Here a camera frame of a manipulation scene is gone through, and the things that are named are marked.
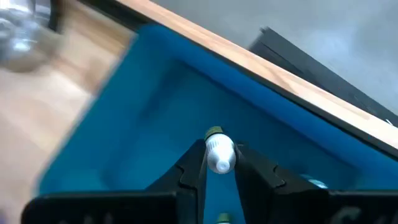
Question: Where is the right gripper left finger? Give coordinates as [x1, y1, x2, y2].
[145, 139, 209, 224]

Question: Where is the silver lamp white shade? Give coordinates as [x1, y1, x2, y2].
[0, 0, 63, 74]

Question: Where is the blue plastic bin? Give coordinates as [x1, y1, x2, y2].
[36, 23, 398, 224]

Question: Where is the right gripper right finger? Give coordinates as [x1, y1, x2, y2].
[234, 142, 331, 224]

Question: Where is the small green dropper bottle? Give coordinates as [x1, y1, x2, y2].
[204, 126, 237, 175]

